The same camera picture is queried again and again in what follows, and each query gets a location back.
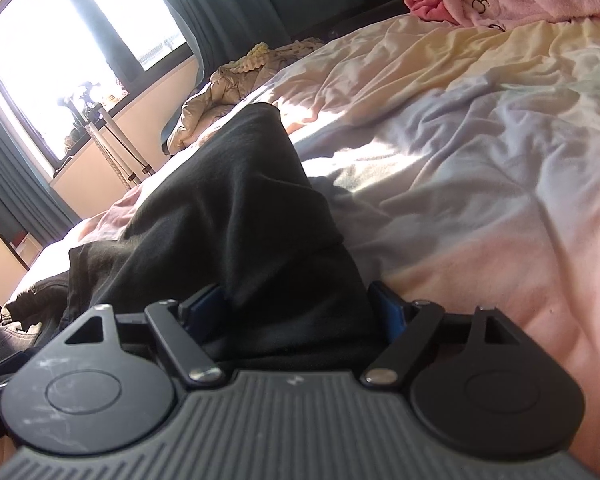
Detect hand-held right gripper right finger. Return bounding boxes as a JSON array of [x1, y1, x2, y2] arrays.
[[361, 281, 523, 388]]

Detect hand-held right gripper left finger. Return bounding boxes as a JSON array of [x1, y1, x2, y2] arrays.
[[62, 284, 226, 388]]

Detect black drawstring pants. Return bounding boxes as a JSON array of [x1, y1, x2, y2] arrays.
[[65, 102, 396, 361]]

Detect pile of beige clothes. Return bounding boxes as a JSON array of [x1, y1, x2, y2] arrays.
[[167, 40, 326, 153]]

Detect dark grey garment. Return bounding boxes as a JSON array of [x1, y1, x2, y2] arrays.
[[0, 277, 76, 361]]

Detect bed with cream blanket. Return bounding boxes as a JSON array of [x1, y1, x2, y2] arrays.
[[0, 10, 600, 480]]

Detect garment steamer stand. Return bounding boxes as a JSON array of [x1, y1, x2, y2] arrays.
[[55, 80, 153, 191]]

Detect black framed window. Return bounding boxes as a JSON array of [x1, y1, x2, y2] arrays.
[[0, 0, 203, 171]]

